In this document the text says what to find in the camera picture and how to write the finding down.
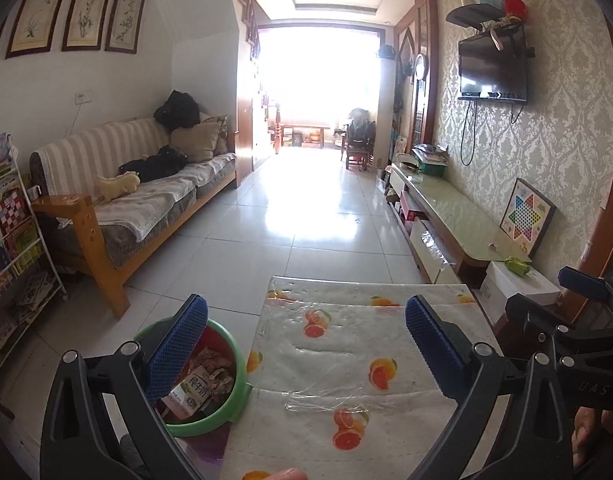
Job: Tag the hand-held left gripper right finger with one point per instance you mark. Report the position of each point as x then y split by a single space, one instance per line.
434 350

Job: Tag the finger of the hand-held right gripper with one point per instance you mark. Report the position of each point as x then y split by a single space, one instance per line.
584 284
531 317

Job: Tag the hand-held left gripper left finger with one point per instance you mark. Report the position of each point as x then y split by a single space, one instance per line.
179 350

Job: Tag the brown paper ball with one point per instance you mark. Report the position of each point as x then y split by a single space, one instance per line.
221 380

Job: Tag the green trash bin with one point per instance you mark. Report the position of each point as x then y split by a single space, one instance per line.
226 407

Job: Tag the person's right hand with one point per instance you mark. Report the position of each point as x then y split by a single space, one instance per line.
599 440

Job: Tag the person's left hand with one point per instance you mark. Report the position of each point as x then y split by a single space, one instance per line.
286 475

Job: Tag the white cardboard box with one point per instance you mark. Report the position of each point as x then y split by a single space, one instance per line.
524 290

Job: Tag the green packet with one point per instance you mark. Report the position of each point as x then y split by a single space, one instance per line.
517 266

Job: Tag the star checkers board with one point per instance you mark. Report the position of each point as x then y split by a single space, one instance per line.
527 217

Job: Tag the fruit print tablecloth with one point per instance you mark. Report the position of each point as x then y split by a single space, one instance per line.
336 350

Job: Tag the long glass-topped television cabinet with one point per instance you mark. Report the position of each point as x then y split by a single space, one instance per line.
456 215

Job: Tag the red box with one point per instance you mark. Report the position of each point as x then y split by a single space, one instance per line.
410 210

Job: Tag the cream plush toy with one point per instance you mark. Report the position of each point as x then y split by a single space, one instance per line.
117 187

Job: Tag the green box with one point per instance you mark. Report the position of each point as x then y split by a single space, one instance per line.
431 168

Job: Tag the black clothing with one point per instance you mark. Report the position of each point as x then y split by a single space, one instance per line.
154 165

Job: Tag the stack of papers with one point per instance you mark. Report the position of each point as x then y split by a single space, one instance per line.
431 152

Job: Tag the beige pillow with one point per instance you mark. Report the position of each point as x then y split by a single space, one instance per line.
196 142

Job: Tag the wooden sofa with striped cover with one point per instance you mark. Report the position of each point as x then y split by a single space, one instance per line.
76 160

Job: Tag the patterned pillow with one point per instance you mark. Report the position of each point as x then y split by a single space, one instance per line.
221 132

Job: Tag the wooden chair with dark bag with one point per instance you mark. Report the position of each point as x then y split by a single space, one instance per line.
359 137

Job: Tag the black bag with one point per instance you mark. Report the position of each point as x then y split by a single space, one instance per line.
176 110

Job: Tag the low wooden bench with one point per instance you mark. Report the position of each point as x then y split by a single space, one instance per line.
306 132

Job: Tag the red container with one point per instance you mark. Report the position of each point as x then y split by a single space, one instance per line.
515 5

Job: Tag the wooden staircase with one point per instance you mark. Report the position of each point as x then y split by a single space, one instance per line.
259 70

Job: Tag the dark round object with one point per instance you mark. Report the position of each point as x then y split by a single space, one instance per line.
386 51

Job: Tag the framed plant picture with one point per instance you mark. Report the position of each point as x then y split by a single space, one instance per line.
39 12
88 12
125 17

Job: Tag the wall-mounted television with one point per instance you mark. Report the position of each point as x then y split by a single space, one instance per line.
494 67

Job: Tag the white wall socket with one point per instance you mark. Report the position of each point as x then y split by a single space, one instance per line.
84 97

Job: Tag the dark wall shelf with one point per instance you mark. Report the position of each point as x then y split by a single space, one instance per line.
469 14

